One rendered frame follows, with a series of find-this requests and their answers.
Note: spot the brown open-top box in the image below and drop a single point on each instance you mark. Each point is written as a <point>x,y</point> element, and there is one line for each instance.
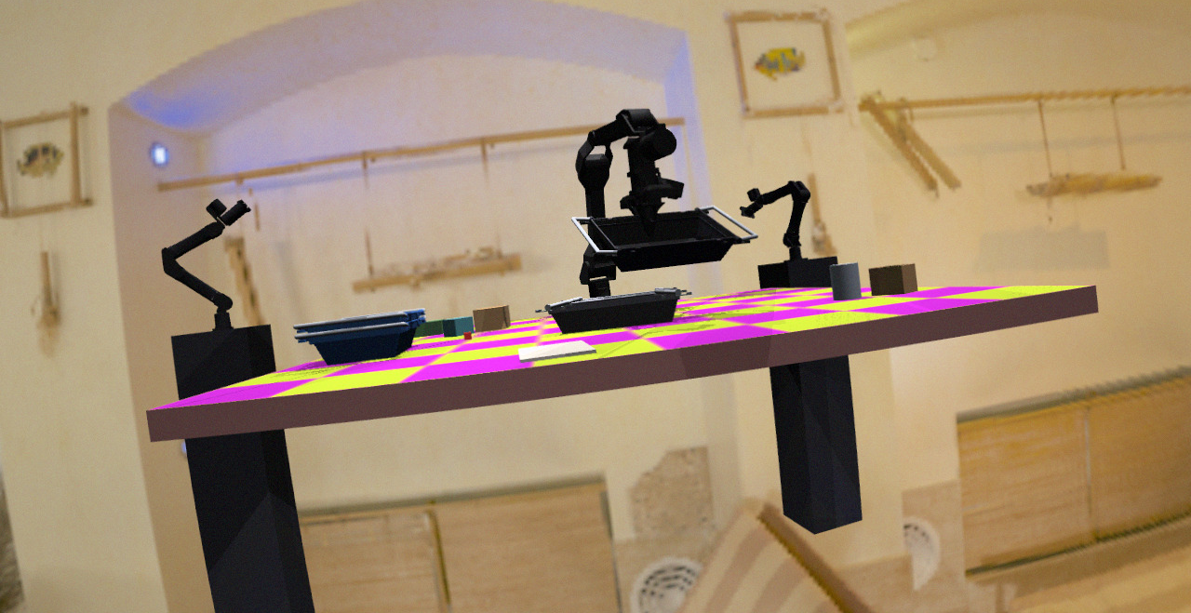
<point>893,280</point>

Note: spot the tan box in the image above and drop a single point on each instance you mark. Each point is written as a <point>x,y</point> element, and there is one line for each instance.
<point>491,319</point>

